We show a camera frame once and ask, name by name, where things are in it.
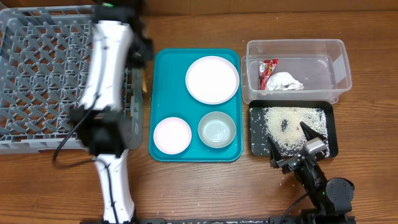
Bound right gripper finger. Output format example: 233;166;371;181
300;121;326;143
267;136;284;168

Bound white rice pile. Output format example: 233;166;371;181
249;107;328;157

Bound white tissue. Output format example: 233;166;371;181
266;72;303;91

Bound grey round bowl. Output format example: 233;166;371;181
198;111;236;149

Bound red snack wrapper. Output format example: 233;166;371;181
259;59;279;90

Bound pink shallow bowl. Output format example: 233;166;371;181
153;117;192;155

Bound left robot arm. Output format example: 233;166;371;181
69;1;154;223

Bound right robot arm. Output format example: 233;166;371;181
267;122;356;223

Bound grey plastic dishwasher rack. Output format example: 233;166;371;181
0;3;147;155

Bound black rectangular tray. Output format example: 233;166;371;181
249;100;338;158

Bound clear plastic bin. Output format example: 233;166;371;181
241;39;352;104

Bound large white round plate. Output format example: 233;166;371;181
185;56;239;105

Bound teal plastic serving tray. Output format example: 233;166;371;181
148;49;243;162

